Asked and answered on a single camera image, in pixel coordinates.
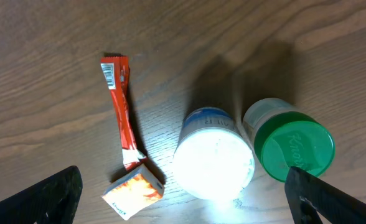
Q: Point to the red snack sachet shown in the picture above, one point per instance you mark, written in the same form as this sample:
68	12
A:
116	72

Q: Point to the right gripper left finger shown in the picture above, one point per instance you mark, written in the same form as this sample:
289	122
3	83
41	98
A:
52	200

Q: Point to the orange Kleenex tissue pack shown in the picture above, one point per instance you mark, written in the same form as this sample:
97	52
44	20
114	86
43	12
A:
133	192

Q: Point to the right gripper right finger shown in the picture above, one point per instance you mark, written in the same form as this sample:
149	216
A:
309	198

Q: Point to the green-lid seasoning jar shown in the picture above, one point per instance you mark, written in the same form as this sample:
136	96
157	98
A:
283	137

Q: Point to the white cylindrical container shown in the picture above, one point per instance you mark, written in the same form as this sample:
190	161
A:
212	161

